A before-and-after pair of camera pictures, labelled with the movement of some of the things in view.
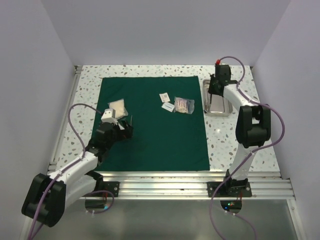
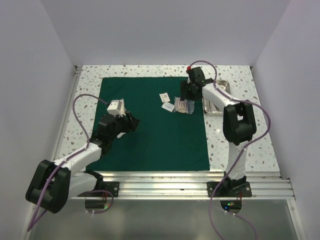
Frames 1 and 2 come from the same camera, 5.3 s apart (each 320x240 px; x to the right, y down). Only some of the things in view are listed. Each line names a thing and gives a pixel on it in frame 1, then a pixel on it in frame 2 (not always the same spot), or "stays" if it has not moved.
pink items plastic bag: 184,106 stays
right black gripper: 210,90 → 184,86
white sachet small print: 164,97 stays
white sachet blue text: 168,106 stays
